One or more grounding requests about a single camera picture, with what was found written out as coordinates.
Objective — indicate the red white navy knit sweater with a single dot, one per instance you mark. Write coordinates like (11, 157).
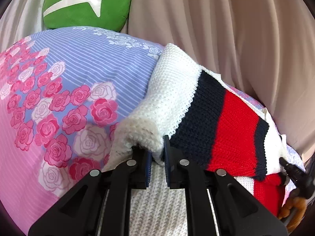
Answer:
(211, 125)

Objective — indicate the silver striped curtain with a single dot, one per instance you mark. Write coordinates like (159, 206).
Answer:
(21, 19)

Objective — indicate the green round pillow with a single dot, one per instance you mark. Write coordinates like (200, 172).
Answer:
(106, 14)

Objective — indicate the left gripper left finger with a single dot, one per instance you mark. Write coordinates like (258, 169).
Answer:
(99, 204)

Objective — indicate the person's right hand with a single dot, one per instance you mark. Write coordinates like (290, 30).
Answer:
(293, 202)

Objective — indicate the beige draped curtain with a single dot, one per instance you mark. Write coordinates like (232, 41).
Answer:
(264, 48)

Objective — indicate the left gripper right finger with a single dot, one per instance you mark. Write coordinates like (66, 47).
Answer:
(216, 203)

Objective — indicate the pink floral bed sheet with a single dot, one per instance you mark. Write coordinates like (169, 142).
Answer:
(63, 93)

